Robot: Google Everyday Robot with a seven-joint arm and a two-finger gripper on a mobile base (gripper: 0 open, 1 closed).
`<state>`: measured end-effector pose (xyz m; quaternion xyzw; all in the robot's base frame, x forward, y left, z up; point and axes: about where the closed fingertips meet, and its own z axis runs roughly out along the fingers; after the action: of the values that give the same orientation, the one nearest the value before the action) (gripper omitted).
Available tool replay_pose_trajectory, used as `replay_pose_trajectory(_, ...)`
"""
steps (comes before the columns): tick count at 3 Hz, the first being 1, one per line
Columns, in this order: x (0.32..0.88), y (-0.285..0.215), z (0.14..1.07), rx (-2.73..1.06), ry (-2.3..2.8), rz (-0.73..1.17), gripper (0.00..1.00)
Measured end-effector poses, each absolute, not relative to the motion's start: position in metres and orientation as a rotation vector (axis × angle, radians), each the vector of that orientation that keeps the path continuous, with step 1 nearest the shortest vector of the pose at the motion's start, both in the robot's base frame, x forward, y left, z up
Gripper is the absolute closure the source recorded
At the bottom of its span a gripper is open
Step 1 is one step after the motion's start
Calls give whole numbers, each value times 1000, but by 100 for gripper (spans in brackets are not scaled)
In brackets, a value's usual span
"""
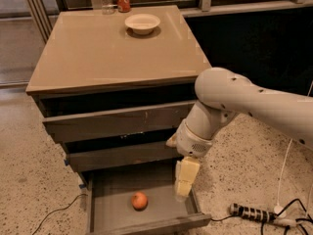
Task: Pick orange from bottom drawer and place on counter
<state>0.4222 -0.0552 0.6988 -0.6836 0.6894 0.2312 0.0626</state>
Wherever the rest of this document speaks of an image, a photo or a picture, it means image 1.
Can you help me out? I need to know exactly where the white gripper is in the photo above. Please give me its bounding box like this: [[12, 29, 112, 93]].
[[166, 120, 213, 202]]

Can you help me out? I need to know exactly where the orange fruit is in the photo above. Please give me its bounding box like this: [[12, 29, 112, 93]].
[[131, 192, 148, 211]]

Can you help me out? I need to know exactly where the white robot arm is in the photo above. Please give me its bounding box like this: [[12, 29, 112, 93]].
[[166, 68, 313, 201]]

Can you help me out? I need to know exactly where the grey top drawer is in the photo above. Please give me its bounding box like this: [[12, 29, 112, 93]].
[[43, 100, 195, 143]]

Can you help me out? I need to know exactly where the grey open bottom drawer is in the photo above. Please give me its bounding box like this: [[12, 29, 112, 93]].
[[86, 160, 211, 235]]

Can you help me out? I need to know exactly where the grey middle drawer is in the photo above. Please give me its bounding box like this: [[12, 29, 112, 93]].
[[67, 141, 179, 172]]

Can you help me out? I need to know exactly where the grey drawer cabinet beige top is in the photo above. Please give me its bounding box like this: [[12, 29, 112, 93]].
[[26, 6, 209, 165]]

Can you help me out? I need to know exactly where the black white power strip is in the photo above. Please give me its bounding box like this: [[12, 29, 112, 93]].
[[229, 204, 276, 222]]

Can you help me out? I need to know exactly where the white paper bowl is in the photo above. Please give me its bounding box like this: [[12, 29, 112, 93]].
[[124, 14, 160, 35]]

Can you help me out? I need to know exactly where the black cable left floor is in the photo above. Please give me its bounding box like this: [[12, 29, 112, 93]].
[[31, 193, 88, 235]]

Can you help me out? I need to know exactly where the black cables right floor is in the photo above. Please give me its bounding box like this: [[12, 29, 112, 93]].
[[259, 198, 313, 235]]

